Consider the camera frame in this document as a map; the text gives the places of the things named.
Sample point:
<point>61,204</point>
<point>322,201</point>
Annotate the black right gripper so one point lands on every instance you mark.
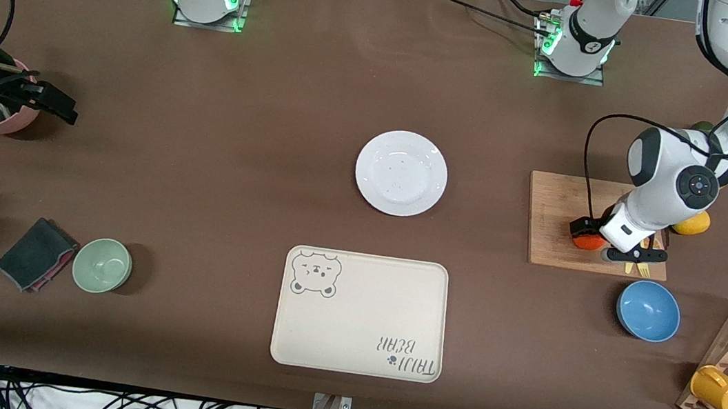
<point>11,89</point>

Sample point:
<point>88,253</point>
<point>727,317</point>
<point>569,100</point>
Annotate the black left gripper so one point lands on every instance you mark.
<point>584,227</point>

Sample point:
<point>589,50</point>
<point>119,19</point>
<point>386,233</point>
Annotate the orange fruit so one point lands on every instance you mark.
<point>587,243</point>

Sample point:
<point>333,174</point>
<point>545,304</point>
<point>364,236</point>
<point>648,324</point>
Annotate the white round plate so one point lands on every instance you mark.
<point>401,174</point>

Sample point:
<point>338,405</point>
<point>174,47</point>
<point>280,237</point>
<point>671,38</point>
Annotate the yellow plastic knife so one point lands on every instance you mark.
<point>628,267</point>

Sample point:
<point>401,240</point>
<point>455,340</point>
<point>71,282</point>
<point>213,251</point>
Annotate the bamboo cutting board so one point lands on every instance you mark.
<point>557,214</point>

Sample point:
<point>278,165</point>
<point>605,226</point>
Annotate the yellow plastic fork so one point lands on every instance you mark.
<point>643,270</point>

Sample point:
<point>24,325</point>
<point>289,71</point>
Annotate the blue bowl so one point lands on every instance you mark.
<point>648,312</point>

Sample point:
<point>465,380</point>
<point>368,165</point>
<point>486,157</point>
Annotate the yellow lemon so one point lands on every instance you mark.
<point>696,226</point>

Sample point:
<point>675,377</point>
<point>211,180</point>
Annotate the dark grey cloth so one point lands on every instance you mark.
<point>32,250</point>

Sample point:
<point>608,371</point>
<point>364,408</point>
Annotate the dark green avocado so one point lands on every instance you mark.
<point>702,126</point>

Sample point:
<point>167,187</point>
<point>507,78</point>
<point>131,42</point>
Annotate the pink cloth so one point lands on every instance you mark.
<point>61,268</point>

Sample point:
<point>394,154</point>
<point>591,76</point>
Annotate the pale green bowl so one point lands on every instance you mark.
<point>101,266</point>

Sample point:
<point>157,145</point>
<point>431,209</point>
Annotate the yellow mug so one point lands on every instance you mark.
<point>723,393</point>

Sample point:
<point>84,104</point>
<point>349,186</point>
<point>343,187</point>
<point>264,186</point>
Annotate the cream tray with bear print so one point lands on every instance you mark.
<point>359,329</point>

